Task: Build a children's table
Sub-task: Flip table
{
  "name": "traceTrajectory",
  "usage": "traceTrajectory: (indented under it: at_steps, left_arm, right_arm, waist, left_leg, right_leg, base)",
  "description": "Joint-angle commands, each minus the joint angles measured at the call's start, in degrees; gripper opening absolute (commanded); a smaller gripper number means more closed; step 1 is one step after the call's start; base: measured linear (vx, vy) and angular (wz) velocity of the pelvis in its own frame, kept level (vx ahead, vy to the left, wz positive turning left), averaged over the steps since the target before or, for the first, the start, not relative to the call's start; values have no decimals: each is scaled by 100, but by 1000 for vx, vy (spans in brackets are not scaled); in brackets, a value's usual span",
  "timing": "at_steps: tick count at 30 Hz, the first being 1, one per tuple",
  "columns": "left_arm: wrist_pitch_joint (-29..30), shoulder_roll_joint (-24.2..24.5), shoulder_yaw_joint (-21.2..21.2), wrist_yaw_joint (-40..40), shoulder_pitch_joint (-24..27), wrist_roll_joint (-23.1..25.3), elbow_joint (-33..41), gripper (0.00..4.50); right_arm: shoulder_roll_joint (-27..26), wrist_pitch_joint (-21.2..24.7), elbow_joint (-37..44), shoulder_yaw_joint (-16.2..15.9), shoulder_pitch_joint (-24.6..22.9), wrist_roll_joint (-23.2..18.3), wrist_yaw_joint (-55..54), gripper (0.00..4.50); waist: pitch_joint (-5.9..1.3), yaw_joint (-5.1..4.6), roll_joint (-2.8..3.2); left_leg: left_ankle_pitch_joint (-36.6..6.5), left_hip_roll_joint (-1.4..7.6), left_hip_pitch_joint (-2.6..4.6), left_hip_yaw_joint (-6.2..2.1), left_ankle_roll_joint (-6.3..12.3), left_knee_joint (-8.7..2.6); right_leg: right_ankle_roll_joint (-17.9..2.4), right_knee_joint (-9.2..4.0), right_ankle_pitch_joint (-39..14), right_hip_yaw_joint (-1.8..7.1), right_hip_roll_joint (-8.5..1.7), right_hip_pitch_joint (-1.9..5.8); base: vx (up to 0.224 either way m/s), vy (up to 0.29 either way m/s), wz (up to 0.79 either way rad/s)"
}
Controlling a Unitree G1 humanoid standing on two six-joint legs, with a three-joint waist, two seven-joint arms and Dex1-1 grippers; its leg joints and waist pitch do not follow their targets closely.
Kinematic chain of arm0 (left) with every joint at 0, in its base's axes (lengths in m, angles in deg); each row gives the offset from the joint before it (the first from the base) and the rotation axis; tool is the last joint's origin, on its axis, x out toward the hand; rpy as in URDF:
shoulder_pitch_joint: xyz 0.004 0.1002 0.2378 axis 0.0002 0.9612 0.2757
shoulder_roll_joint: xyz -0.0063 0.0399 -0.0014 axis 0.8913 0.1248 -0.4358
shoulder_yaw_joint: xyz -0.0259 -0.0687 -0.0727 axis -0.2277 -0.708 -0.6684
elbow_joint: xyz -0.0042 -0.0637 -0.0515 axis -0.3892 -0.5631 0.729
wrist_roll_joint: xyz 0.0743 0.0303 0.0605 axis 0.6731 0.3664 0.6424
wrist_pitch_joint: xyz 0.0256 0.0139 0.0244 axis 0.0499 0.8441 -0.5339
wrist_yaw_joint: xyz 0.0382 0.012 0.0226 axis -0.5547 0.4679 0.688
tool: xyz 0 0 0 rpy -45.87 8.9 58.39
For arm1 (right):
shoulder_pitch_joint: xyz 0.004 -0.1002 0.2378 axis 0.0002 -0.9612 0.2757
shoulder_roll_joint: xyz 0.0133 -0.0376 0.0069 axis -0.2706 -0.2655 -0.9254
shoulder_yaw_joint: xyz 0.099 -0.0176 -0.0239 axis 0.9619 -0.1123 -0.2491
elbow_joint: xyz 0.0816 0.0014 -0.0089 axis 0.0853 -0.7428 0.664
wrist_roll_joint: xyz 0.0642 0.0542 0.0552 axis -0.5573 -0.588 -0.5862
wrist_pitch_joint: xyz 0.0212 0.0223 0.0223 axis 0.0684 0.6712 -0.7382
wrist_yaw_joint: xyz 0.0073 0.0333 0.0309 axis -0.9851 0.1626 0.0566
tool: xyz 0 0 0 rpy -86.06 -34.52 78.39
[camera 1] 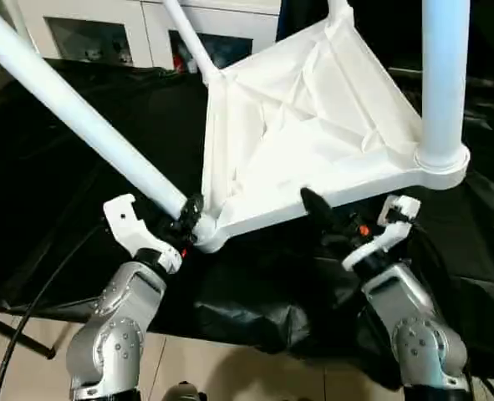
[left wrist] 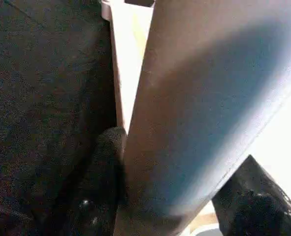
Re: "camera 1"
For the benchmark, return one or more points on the white plastic table top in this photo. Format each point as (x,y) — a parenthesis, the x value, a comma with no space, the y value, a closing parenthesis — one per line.
(313,125)

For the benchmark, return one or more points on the white plastic table leg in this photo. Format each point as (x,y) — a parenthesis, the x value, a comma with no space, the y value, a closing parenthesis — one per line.
(340,10)
(192,42)
(79,109)
(445,83)

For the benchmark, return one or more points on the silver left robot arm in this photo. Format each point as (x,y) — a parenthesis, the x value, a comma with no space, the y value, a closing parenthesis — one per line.
(117,334)

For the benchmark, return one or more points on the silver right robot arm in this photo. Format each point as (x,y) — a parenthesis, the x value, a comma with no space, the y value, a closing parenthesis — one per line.
(414,334)

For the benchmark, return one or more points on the black mat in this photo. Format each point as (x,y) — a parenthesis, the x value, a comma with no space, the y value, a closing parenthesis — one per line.
(63,217)

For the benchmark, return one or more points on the black left robot foot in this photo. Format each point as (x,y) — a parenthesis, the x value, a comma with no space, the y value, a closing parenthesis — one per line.
(184,393)

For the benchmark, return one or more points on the black metal stand leg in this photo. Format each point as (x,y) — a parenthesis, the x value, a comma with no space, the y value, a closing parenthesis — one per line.
(17,334)

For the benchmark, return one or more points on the white cabinet with glass doors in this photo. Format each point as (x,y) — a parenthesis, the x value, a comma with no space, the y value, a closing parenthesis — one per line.
(104,29)

